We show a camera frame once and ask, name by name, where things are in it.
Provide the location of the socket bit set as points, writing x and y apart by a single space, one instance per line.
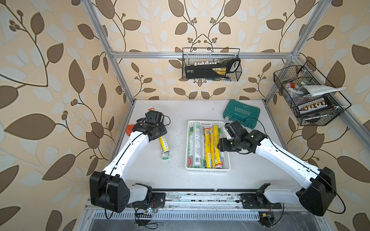
314 106

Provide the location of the white wrap roll red label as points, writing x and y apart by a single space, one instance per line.
191 147

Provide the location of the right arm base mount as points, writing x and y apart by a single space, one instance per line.
257 201

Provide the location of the black yellow tool box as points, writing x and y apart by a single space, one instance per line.
227 69

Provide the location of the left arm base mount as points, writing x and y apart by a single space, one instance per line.
152 200

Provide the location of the white paper bundle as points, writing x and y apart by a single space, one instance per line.
317 90

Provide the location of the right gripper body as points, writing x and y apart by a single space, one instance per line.
230 144

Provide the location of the red cube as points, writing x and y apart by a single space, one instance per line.
129 130

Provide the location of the back wire basket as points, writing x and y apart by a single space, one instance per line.
194 54

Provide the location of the green tool case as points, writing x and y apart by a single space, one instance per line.
246 115

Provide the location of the wire basket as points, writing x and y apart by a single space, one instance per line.
289 79
194 54

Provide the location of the right wire basket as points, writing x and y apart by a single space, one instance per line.
289 79

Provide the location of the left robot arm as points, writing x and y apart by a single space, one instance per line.
108 188

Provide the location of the white green wrap roll long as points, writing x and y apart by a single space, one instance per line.
197 146

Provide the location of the white plastic basket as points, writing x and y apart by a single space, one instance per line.
201 152

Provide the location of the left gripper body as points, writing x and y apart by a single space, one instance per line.
141 127

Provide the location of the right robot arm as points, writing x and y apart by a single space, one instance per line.
315 187

